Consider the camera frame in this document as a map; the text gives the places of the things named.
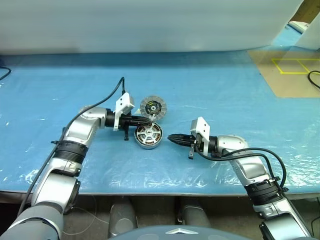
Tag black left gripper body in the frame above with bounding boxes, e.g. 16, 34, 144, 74
119, 114, 135, 141

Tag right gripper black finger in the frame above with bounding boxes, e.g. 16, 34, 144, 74
168, 139, 195, 149
166, 134, 195, 142

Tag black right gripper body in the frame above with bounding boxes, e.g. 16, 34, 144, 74
187, 134, 203, 160

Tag grey round motor end disc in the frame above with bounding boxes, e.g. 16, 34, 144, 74
139, 95, 168, 120

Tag motor stator with copper windings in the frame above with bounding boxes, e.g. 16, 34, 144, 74
134, 123, 165, 150

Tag grey rounded shape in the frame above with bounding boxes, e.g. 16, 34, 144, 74
109, 199, 138, 237
179, 197, 212, 227

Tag grey robot torso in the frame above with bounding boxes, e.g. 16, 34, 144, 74
107, 221, 251, 240

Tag white foam backdrop sheet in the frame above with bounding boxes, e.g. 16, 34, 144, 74
0, 0, 305, 55

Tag brown cardboard sheet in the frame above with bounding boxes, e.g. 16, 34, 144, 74
247, 47, 320, 99

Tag yellow tape marking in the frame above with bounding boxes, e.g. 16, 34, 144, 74
271, 57, 320, 75

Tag white papers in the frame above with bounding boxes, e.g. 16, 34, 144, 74
287, 21, 310, 32

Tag white upright panel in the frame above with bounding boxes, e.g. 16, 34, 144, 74
294, 14, 320, 48

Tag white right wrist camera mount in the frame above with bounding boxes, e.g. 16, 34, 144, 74
189, 116, 211, 155

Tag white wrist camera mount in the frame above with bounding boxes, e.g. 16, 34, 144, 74
112, 92, 136, 132
189, 116, 211, 155

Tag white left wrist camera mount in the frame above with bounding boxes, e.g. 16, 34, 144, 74
112, 92, 136, 132

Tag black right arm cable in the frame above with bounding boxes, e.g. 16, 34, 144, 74
196, 146, 287, 192

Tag thin black cable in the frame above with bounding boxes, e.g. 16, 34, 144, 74
0, 65, 13, 81

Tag black cable on cardboard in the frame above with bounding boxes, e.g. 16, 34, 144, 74
307, 70, 320, 89

